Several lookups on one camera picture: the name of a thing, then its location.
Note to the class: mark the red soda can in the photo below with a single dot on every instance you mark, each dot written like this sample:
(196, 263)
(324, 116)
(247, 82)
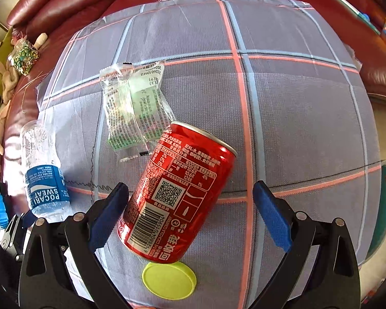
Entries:
(180, 183)

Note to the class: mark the clear wrapper with green print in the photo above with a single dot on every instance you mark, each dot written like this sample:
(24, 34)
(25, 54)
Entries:
(132, 109)

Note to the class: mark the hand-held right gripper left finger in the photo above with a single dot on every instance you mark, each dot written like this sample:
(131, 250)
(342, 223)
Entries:
(107, 219)

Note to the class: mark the red leather sofa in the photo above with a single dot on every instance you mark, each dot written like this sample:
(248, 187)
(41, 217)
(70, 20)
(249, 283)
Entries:
(67, 3)

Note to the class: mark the teal plastic strip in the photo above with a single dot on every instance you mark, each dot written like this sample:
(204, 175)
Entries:
(357, 13)

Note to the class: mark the yellow-green plastic lid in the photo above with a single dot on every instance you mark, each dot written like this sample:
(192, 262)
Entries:
(167, 280)

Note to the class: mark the clear bottle with blue label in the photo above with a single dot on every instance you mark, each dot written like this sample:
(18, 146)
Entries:
(46, 186)

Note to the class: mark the green round bin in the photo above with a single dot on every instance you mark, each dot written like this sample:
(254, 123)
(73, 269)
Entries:
(384, 219)

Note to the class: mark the grey plaid cloth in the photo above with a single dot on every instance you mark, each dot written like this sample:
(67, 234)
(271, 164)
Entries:
(292, 103)

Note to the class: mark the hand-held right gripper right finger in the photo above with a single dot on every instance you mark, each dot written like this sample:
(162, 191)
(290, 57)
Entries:
(273, 215)

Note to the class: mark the bag of shiny confetti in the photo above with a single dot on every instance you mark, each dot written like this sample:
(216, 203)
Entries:
(24, 56)

